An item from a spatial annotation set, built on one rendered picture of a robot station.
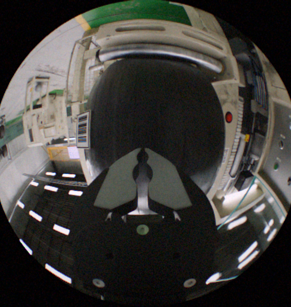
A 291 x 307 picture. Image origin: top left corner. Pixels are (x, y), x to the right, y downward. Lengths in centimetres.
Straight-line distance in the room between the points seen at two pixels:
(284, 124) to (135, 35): 60
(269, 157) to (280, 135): 12
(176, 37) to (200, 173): 30
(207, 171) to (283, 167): 46
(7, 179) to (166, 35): 1154
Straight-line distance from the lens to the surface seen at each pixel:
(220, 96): 42
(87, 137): 17
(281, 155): 57
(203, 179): 19
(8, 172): 1146
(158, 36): 30
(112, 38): 31
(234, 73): 34
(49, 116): 475
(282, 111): 58
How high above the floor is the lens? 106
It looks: 25 degrees up
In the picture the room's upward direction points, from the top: 179 degrees counter-clockwise
